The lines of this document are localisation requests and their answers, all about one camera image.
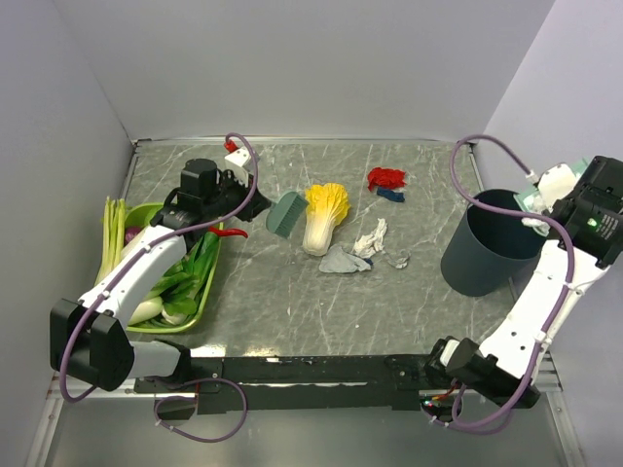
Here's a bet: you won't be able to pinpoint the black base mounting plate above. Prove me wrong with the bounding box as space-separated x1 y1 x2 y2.
132 353 483 415

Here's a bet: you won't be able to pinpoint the bok choy greens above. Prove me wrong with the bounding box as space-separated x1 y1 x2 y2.
145 232 219 326

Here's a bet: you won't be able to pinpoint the white paper scrap centre right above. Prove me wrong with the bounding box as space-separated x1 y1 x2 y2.
352 218 387 259

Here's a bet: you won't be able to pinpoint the red chili pepper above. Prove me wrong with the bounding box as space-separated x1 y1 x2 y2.
208 227 248 238

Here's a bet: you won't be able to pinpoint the teal dustpan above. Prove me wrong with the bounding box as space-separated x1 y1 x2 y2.
514 159 589 214

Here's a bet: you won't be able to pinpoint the green onion stalks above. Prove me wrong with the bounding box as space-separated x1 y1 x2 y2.
95 198 126 283

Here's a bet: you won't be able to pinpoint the white paper scrap top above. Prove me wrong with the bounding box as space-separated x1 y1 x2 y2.
521 217 550 237

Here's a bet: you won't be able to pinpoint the green vegetable tray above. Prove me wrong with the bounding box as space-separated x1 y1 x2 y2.
127 232 220 335

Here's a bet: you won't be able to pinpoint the red paper scrap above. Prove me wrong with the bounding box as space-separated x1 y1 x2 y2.
367 167 406 191

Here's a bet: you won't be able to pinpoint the purple onion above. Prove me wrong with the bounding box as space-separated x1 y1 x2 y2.
125 227 142 246

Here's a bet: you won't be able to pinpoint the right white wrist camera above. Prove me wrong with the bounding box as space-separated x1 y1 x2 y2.
524 163 577 214

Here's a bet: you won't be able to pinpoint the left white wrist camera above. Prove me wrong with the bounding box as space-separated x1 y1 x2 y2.
225 148 254 186

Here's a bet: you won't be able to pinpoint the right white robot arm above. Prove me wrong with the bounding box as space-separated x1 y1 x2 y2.
424 156 622 409

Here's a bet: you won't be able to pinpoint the yellow napa cabbage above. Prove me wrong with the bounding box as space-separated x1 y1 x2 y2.
303 183 350 257

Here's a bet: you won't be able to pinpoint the teal hand brush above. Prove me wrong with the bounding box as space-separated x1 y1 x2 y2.
265 191 308 238

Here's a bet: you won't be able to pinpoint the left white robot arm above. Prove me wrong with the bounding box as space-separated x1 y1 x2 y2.
50 159 273 403

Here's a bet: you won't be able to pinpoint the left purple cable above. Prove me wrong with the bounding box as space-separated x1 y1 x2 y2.
58 132 258 403

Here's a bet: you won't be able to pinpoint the dark blue bin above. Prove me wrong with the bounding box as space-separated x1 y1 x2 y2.
440 205 545 297

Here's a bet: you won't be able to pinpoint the grey paper scrap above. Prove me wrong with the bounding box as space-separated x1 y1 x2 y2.
318 245 372 273

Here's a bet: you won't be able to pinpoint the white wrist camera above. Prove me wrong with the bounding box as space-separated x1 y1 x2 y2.
524 163 577 214
225 148 254 186

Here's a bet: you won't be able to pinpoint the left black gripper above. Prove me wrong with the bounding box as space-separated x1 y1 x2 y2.
203 168 272 222

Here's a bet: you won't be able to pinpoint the dark blue paper scrap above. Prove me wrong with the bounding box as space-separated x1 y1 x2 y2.
377 187 405 203

